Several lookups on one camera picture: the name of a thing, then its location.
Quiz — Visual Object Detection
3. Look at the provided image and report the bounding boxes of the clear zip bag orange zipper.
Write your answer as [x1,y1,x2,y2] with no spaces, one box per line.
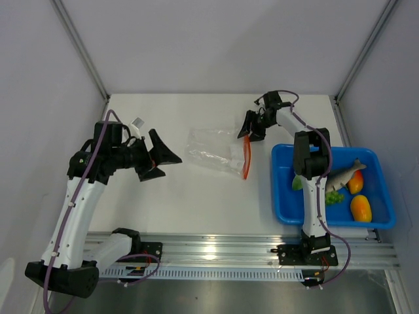
[183,126,253,180]

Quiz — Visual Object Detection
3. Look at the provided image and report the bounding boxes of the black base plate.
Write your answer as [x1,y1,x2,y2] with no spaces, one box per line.
[130,241,163,264]
[270,244,338,266]

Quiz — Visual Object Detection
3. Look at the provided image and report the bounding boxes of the right aluminium frame post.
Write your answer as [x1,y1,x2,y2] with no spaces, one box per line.
[333,0,402,102]

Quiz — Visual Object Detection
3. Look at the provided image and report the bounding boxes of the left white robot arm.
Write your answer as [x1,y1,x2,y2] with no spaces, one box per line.
[25,120,182,298]

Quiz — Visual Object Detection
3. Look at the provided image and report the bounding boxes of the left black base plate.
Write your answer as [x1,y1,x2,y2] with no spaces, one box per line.
[130,241,163,264]

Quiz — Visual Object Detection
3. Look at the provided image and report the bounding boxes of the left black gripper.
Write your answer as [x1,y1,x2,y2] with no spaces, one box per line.
[112,130,181,181]

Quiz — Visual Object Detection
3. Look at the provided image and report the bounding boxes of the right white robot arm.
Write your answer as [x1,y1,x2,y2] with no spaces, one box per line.
[238,107,333,264]

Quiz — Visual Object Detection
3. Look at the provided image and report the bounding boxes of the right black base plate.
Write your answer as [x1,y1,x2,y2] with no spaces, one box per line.
[270,244,338,266]

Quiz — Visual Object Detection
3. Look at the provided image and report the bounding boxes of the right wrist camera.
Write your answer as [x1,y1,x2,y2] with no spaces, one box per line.
[254,91,283,109]

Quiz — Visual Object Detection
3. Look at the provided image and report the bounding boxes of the green toy grapes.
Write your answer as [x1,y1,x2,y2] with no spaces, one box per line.
[325,191,344,205]

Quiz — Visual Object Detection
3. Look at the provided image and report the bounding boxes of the grey toy fish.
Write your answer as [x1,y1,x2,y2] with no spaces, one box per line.
[325,159,367,194]

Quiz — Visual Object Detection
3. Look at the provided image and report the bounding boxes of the aluminium frame post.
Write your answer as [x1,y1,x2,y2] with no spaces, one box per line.
[50,0,110,102]
[333,0,402,102]

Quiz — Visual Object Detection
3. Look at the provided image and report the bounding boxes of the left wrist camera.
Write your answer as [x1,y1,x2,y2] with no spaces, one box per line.
[122,117,144,141]

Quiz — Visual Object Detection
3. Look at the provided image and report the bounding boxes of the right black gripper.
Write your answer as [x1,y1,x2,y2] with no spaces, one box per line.
[238,111,275,143]

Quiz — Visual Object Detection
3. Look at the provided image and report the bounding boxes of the left aluminium frame post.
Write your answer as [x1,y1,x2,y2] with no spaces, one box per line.
[50,0,110,102]

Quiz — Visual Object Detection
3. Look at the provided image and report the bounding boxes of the blue plastic tray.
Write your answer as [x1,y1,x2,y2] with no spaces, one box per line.
[271,144,396,229]

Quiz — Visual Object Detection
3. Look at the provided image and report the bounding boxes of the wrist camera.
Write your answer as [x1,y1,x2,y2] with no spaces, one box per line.
[122,117,144,141]
[254,91,283,109]

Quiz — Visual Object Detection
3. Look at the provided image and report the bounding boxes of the white toy cauliflower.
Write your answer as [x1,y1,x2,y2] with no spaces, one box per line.
[291,175,302,191]

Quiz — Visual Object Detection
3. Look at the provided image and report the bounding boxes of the aluminium mounting rail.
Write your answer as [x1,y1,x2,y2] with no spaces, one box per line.
[141,234,400,270]

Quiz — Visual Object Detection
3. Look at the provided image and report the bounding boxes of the white slotted cable duct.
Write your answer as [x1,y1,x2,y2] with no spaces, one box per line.
[99,265,304,282]

